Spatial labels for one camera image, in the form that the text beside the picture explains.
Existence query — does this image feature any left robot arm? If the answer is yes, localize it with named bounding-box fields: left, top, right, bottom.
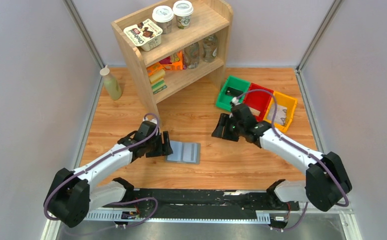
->
left=43, top=119, right=173, bottom=228

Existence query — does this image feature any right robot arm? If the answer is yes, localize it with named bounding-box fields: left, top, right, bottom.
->
left=211, top=103, right=353, bottom=212

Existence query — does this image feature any tan card in red bin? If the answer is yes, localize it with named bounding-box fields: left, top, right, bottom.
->
left=249, top=107, right=261, bottom=117

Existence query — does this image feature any black card in green bin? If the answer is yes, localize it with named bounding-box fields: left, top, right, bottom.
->
left=225, top=87, right=244, bottom=98

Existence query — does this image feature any red plastic bin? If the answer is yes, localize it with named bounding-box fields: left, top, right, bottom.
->
left=243, top=91, right=272, bottom=122

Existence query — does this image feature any green plastic bin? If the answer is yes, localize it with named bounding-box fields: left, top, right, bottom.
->
left=215, top=75, right=251, bottom=112

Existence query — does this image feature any stacked sponges pack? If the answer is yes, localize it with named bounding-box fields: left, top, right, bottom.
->
left=146, top=62, right=167, bottom=95

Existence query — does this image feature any green squeeze bottle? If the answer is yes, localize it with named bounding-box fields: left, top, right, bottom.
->
left=99, top=65, right=122, bottom=101

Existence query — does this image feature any orange snack package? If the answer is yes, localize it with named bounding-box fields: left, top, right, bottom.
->
left=159, top=50, right=186, bottom=71

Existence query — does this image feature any right clear glass jar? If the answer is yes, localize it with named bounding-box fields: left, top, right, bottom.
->
left=202, top=33, right=218, bottom=63

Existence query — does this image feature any clear glass jar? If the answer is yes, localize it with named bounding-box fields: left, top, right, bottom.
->
left=183, top=42, right=200, bottom=69
left=202, top=33, right=218, bottom=63

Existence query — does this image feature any left clear glass jar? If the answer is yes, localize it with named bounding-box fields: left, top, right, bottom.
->
left=183, top=42, right=200, bottom=69

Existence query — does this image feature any wooden shelf unit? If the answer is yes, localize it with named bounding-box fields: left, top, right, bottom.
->
left=111, top=0, right=234, bottom=116

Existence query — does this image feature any Chobani yogurt pack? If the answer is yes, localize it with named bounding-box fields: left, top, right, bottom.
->
left=123, top=18, right=163, bottom=52

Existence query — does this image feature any left paper coffee cup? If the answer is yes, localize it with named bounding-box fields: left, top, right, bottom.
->
left=152, top=5, right=174, bottom=35

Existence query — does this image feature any paper coffee cup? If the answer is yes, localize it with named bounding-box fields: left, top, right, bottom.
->
left=172, top=0, right=194, bottom=30
left=152, top=5, right=174, bottom=35

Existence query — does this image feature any right paper coffee cup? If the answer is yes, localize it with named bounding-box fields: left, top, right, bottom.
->
left=172, top=0, right=194, bottom=30

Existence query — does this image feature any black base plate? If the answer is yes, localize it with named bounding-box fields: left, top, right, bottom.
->
left=121, top=188, right=300, bottom=221

